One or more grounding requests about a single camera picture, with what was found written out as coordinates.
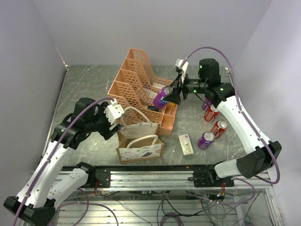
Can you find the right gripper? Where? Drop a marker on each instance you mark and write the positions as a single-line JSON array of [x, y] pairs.
[[175, 97]]

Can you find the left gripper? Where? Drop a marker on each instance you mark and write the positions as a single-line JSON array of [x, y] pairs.
[[106, 132]]

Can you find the purple Fanta can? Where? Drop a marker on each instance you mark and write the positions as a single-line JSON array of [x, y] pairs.
[[159, 101]]

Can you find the brown canvas tote bag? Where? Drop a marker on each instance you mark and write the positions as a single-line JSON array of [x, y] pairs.
[[139, 142]]

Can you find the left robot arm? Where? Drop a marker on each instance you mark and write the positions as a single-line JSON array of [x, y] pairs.
[[40, 198]]

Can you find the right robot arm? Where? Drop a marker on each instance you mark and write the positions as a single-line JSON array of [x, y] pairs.
[[261, 152]]

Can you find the purple soda can rear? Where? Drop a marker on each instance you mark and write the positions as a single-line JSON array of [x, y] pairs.
[[206, 104]]

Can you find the purple soda can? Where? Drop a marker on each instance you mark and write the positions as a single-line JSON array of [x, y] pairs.
[[206, 104], [206, 140]]

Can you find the peach plastic file organizer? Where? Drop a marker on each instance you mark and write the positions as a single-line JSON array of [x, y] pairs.
[[136, 85]]

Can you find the red soda can rear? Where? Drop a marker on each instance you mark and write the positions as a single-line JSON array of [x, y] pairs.
[[211, 113]]

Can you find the red soda can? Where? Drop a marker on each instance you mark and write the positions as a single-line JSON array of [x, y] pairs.
[[219, 128], [211, 113]]

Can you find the white green cardboard box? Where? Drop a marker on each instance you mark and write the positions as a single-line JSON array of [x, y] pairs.
[[186, 146]]

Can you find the red soda can front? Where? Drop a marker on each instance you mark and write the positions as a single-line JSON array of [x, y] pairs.
[[219, 128]]

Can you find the purple soda can front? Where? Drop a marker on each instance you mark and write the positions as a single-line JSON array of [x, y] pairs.
[[206, 140]]

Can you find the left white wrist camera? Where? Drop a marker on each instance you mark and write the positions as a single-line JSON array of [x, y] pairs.
[[114, 111]]

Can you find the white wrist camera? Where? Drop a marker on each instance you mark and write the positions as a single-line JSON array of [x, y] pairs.
[[181, 66], [114, 111]]

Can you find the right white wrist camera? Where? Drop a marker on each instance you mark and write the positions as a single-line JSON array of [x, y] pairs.
[[181, 66]]

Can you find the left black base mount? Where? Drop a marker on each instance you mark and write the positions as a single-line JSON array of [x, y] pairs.
[[101, 178]]

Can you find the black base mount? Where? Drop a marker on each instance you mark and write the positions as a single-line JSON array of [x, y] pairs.
[[205, 176], [101, 178]]

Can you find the aluminium mounting rail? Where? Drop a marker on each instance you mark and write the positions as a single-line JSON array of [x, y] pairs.
[[166, 180]]

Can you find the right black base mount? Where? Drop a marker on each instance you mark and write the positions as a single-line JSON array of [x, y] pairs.
[[205, 176]]

